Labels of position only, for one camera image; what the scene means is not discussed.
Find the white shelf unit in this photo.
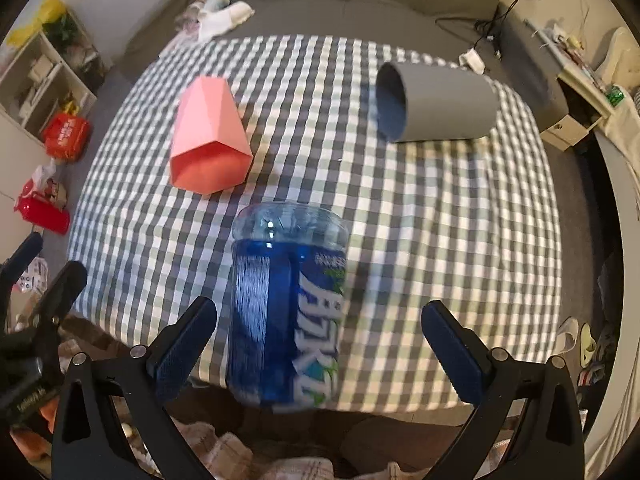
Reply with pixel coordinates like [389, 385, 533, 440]
[1, 32, 96, 142]

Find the black power cable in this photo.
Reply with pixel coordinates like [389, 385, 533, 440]
[434, 0, 536, 59]

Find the yellow plastic bag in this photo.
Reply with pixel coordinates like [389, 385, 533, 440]
[6, 0, 67, 49]

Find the white charger adapter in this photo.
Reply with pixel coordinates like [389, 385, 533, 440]
[459, 48, 486, 75]

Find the green can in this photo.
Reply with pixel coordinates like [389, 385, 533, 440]
[605, 84, 626, 107]

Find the blue transparent plastic cup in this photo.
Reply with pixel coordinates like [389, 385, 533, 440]
[226, 202, 349, 412]

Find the checkered tablecloth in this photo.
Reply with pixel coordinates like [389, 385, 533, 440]
[67, 36, 562, 413]

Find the red shopping bag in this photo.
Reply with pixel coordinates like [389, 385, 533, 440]
[43, 112, 92, 162]

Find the white bedside table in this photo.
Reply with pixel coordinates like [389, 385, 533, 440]
[525, 20, 614, 152]

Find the white cloth on sofa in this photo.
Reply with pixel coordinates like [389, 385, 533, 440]
[198, 1, 255, 44]

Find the red bottle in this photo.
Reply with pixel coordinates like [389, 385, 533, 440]
[14, 179, 70, 235]

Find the grey cylindrical cup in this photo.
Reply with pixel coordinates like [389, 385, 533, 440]
[375, 62, 499, 143]

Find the pink faceted cup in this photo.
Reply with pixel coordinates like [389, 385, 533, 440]
[169, 76, 253, 195]

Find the plaid fabric below table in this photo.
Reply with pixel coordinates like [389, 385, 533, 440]
[8, 309, 482, 480]

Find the grey sofa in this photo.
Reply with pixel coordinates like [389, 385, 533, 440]
[118, 0, 567, 129]

